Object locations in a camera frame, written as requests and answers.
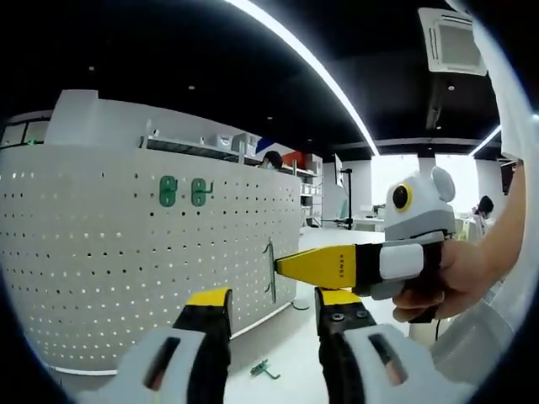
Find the square ceiling air conditioner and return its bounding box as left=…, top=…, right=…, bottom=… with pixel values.
left=418, top=7, right=489, bottom=77

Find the long ceiling light strip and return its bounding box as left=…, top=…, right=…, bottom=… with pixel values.
left=225, top=0, right=380, bottom=155

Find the green hook assembly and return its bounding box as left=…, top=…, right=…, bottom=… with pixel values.
left=158, top=175, right=180, bottom=207
left=263, top=237, right=280, bottom=304
left=190, top=178, right=215, bottom=207
left=249, top=358, right=282, bottom=380

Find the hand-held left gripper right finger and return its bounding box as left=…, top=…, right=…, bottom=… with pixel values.
left=314, top=287, right=471, bottom=404

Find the person's right hand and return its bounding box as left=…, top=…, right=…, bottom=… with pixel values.
left=391, top=238, right=503, bottom=324

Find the short ceiling light strip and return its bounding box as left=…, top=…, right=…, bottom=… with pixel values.
left=471, top=125, right=503, bottom=156

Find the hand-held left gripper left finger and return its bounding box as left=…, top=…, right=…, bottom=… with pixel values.
left=82, top=287, right=234, bottom=404

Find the black tripod stand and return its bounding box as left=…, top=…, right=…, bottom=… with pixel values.
left=336, top=167, right=355, bottom=231

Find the white perforated mounting plate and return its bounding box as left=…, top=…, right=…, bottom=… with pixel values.
left=0, top=142, right=311, bottom=376

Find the person's white shirt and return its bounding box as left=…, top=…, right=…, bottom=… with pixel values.
left=446, top=0, right=539, bottom=321

